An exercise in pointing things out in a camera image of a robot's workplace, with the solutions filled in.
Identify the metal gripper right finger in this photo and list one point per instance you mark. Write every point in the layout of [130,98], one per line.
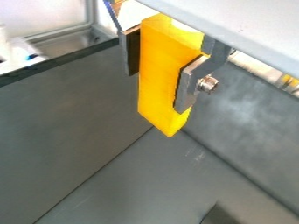
[196,75]

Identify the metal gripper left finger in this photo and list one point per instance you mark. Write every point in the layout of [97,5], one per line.
[129,39]

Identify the yellow arch block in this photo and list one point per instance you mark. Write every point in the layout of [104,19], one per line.
[168,49]

